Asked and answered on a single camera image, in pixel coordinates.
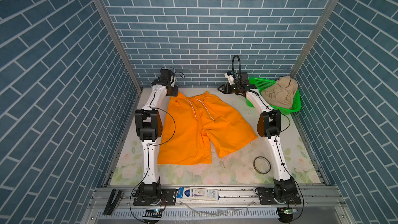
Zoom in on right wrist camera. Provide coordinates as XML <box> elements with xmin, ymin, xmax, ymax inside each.
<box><xmin>224</xmin><ymin>71</ymin><xmax>235</xmax><ymax>85</ymax></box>

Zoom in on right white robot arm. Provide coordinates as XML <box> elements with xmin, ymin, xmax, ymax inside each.
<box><xmin>218</xmin><ymin>71</ymin><xmax>299</xmax><ymax>204</ymax></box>

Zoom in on green plastic basket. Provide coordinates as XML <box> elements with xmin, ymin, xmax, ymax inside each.
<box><xmin>249</xmin><ymin>77</ymin><xmax>302</xmax><ymax>115</ymax></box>

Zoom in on aluminium front rail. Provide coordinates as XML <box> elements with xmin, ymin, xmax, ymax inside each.
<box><xmin>89</xmin><ymin>184</ymin><xmax>344</xmax><ymax>209</ymax></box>

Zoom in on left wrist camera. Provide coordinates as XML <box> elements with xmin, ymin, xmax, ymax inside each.
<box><xmin>169</xmin><ymin>72</ymin><xmax>177</xmax><ymax>87</ymax></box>

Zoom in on white slotted cable duct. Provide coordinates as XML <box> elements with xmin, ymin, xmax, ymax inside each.
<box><xmin>97</xmin><ymin>207</ymin><xmax>279</xmax><ymax>221</ymax></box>

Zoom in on black folded tool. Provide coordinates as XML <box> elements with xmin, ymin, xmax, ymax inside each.
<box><xmin>103</xmin><ymin>189</ymin><xmax>123</xmax><ymax>215</ymax></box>

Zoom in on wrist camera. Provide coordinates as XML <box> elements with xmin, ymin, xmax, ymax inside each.
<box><xmin>224</xmin><ymin>71</ymin><xmax>235</xmax><ymax>85</ymax></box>
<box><xmin>169</xmin><ymin>72</ymin><xmax>177</xmax><ymax>87</ymax></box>

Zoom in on orange shorts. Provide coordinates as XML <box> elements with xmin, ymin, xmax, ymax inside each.
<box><xmin>158</xmin><ymin>92</ymin><xmax>258</xmax><ymax>166</ymax></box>

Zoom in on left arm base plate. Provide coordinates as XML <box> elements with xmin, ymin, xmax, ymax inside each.
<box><xmin>133</xmin><ymin>188</ymin><xmax>178</xmax><ymax>206</ymax></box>

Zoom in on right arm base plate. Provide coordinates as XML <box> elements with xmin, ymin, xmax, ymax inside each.
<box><xmin>254</xmin><ymin>187</ymin><xmax>302</xmax><ymax>205</ymax></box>

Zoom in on white blue paper box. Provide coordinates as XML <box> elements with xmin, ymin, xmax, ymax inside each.
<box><xmin>176</xmin><ymin>187</ymin><xmax>219</xmax><ymax>201</ymax></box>

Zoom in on beige shorts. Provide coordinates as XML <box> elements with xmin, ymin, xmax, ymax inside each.
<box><xmin>261</xmin><ymin>76</ymin><xmax>298</xmax><ymax>109</ymax></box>

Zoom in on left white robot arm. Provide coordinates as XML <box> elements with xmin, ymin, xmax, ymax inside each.
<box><xmin>134</xmin><ymin>67</ymin><xmax>178</xmax><ymax>196</ymax></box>

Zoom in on black tape ring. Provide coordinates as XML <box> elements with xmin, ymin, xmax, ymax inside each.
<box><xmin>252</xmin><ymin>156</ymin><xmax>272</xmax><ymax>175</ymax></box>

